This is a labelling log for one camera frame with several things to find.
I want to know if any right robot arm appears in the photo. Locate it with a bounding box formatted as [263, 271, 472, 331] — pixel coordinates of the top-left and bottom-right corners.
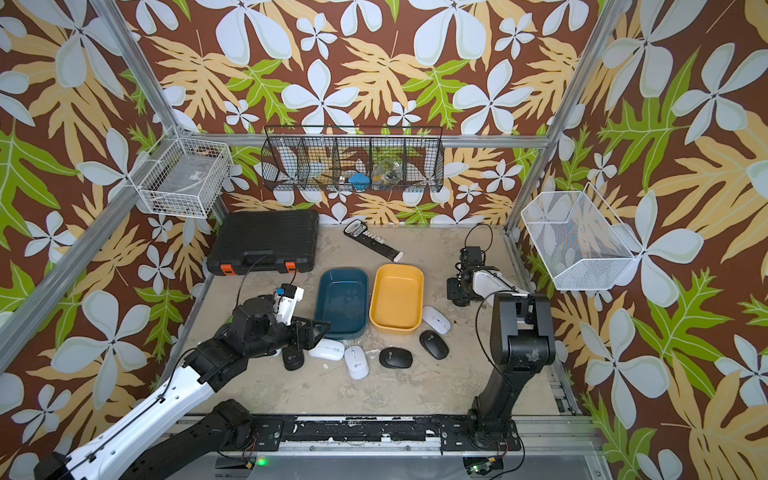
[447, 246, 556, 450]

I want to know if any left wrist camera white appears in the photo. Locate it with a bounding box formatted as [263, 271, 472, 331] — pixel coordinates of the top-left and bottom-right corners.
[275, 283, 304, 326]

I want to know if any white mesh basket right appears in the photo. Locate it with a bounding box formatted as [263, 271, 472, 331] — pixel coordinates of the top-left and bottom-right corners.
[521, 184, 641, 292]

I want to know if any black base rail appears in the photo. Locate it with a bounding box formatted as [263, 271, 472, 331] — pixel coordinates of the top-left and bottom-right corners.
[214, 415, 523, 455]

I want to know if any black mouse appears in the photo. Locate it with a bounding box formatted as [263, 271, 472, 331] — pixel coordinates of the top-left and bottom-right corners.
[419, 330, 449, 360]
[379, 347, 413, 369]
[281, 346, 305, 372]

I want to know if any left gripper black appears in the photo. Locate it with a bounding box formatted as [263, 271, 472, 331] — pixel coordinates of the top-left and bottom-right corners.
[247, 312, 332, 359]

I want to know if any white mouse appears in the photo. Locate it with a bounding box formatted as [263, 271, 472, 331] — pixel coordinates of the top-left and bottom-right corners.
[308, 339, 346, 361]
[344, 345, 370, 380]
[422, 305, 451, 335]

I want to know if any clear glass jar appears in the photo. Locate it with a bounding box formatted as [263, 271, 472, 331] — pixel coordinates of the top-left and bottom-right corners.
[371, 157, 403, 191]

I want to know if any black wire basket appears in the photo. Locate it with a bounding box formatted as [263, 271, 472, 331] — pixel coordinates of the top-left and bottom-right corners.
[257, 125, 445, 193]

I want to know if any teal plastic storage box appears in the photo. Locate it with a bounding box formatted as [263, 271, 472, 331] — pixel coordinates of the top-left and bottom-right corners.
[314, 268, 369, 341]

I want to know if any blue lid in basket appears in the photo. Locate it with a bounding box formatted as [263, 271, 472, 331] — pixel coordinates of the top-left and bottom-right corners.
[348, 173, 371, 192]

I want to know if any yellow plastic storage box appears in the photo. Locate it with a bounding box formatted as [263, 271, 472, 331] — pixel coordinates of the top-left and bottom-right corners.
[369, 263, 424, 334]

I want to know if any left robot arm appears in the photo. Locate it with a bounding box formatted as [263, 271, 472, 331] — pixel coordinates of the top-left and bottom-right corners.
[33, 295, 330, 479]

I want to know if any black tool case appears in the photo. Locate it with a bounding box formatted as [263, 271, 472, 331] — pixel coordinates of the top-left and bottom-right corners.
[206, 210, 319, 276]

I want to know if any white wire basket left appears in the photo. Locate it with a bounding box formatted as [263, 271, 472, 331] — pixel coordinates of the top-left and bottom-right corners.
[129, 127, 233, 219]

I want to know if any black lint roller stick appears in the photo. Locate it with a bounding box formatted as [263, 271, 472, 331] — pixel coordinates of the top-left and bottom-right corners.
[343, 219, 404, 263]

